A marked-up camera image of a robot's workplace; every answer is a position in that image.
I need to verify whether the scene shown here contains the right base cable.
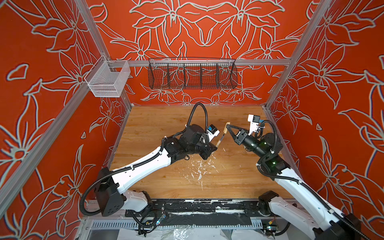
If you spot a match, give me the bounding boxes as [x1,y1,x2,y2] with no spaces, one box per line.
[262,220,292,238]

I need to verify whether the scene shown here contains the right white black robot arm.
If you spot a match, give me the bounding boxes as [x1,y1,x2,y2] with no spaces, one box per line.
[226,120,368,240]

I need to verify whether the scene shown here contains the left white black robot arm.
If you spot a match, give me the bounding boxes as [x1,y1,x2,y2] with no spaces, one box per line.
[79,103,219,217]

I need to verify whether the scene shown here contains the black wire basket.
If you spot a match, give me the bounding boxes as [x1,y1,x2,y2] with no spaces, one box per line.
[148,57,238,90]

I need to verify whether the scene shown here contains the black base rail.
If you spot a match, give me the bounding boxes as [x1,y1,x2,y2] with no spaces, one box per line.
[125,198,286,218]

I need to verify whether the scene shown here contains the left base cable bundle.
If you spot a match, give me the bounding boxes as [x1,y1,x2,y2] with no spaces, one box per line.
[125,208,166,236]

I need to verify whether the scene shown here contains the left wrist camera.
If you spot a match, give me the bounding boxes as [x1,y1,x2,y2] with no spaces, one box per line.
[207,125,220,142]

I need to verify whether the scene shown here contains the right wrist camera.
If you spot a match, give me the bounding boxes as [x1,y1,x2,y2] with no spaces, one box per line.
[248,115,261,136]

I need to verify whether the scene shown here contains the beige pen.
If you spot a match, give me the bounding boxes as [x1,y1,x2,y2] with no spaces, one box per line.
[216,133,226,148]

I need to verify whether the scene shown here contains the clear plastic bin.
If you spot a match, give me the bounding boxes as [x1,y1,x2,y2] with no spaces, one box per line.
[85,56,131,98]

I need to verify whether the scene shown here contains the beige pen cap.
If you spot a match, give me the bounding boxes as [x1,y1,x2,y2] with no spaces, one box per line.
[223,122,231,135]

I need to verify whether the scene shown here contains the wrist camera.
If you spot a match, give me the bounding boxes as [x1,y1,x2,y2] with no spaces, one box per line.
[248,115,261,136]
[207,125,220,142]

